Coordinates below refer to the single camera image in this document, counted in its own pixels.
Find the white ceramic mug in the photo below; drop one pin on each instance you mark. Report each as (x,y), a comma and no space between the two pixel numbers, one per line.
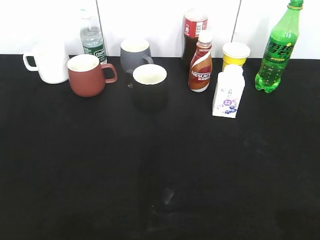
(49,58)

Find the clear water bottle green label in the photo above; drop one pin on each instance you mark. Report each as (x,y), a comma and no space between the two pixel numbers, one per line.
(91,35)

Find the grey ceramic mug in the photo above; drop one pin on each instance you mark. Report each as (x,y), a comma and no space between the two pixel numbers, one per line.
(134,52)

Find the white blueberry yogurt carton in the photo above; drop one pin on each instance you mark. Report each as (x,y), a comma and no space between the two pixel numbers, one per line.
(228,92)

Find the green Sprite bottle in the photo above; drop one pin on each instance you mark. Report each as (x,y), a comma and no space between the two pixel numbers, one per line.
(279,48)

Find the black ceramic mug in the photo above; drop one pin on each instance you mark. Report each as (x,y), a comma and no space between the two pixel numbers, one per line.
(149,87)

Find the red ceramic mug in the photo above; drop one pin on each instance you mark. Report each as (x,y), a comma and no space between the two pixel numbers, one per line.
(86,75)

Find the brown Nescafe coffee bottle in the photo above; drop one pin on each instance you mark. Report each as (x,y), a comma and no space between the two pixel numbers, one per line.
(201,65)

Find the cola bottle red label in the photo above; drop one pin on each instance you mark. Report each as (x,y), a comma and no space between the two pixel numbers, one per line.
(194,21)

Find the yellow cup white lid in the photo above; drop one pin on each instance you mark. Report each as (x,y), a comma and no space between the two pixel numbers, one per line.
(235,53)

